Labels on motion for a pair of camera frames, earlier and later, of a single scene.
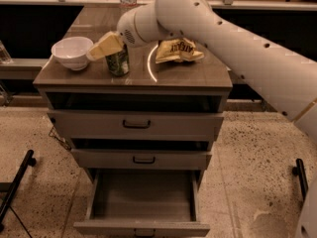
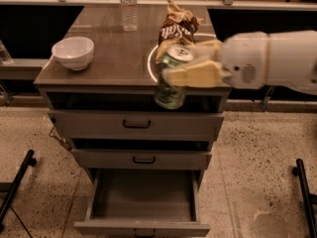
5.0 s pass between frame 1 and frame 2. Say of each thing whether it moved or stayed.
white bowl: stayed
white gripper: moved
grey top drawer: stayed
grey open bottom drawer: stayed
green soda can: moved
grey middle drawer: stayed
